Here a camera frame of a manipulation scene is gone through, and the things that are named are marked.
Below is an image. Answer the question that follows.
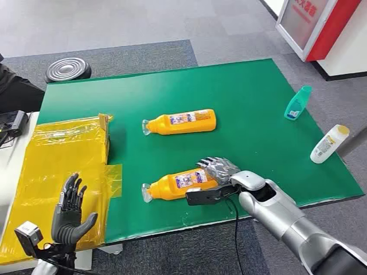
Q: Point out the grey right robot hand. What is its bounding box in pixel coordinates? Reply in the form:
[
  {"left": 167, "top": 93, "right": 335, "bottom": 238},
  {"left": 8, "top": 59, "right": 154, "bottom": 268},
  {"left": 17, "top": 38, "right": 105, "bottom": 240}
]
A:
[{"left": 196, "top": 156, "right": 241, "bottom": 186}]

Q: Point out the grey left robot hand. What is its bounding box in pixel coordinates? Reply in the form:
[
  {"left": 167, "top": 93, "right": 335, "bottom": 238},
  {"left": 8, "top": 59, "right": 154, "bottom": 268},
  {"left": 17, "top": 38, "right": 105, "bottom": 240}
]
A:
[{"left": 51, "top": 173, "right": 99, "bottom": 248}]

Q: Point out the orange bottle with clear cap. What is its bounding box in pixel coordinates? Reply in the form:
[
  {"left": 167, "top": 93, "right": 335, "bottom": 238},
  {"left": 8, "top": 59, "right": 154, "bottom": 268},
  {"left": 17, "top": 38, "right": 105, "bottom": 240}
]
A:
[
  {"left": 141, "top": 109, "right": 217, "bottom": 136},
  {"left": 141, "top": 168, "right": 219, "bottom": 203}
]

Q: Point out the teal translucent bottle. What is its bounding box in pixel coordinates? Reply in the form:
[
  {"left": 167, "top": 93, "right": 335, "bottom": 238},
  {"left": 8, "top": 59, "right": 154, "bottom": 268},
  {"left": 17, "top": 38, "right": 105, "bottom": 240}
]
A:
[{"left": 284, "top": 85, "right": 313, "bottom": 121}]

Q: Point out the white bottle with yellow cap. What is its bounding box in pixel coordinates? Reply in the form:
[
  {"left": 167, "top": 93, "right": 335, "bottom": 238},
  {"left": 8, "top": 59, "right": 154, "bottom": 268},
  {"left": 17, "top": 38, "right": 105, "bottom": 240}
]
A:
[{"left": 310, "top": 124, "right": 350, "bottom": 164}]

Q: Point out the green table mat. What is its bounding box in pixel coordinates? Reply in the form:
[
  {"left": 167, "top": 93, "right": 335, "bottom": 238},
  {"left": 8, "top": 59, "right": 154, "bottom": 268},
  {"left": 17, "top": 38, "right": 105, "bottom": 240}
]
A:
[{"left": 37, "top": 58, "right": 365, "bottom": 244}]

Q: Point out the white table foot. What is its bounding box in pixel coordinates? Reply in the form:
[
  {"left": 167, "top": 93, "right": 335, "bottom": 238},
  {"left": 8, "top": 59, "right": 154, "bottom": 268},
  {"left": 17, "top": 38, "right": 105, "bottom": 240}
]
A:
[{"left": 97, "top": 243, "right": 123, "bottom": 256}]

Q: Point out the yellow plastic wrapped box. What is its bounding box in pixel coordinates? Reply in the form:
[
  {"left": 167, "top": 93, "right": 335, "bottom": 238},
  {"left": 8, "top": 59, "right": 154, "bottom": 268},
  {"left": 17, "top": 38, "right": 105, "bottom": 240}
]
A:
[{"left": 0, "top": 113, "right": 123, "bottom": 265}]

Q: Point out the black electronic device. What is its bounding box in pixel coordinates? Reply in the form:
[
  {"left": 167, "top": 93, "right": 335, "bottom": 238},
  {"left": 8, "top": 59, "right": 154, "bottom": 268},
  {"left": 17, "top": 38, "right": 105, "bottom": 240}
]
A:
[{"left": 0, "top": 110, "right": 29, "bottom": 138}]

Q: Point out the person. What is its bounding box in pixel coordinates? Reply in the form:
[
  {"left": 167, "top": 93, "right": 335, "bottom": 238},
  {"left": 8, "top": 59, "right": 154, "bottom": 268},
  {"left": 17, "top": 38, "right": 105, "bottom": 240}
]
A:
[{"left": 0, "top": 53, "right": 45, "bottom": 114}]

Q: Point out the black round ribbed stool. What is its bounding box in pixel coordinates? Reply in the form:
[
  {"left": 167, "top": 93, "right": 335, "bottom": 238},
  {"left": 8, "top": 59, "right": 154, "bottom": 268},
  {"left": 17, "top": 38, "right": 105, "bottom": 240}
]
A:
[{"left": 44, "top": 57, "right": 92, "bottom": 85}]

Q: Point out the red and white display stand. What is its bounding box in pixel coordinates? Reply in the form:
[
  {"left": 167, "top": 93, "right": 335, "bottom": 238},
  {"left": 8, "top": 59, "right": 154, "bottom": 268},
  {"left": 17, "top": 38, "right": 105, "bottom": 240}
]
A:
[{"left": 275, "top": 0, "right": 367, "bottom": 81}]

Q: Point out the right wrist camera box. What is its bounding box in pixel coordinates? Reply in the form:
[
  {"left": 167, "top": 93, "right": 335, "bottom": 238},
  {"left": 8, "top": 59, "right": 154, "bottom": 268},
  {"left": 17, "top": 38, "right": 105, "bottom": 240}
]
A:
[{"left": 185, "top": 185, "right": 239, "bottom": 207}]

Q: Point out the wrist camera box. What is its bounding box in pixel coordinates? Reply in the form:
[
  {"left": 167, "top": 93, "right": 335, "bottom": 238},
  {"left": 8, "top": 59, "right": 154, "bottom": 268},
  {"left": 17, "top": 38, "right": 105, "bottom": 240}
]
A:
[
  {"left": 14, "top": 221, "right": 44, "bottom": 259},
  {"left": 185, "top": 185, "right": 239, "bottom": 207}
]

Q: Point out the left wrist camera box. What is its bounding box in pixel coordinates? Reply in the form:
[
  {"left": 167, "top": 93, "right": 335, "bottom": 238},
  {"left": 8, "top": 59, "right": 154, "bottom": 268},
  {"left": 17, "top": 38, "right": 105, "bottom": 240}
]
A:
[{"left": 14, "top": 221, "right": 44, "bottom": 259}]

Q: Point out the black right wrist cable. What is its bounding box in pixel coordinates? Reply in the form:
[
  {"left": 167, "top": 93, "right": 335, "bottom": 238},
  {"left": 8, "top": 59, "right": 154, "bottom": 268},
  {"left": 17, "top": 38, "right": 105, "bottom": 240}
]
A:
[{"left": 225, "top": 197, "right": 245, "bottom": 275}]

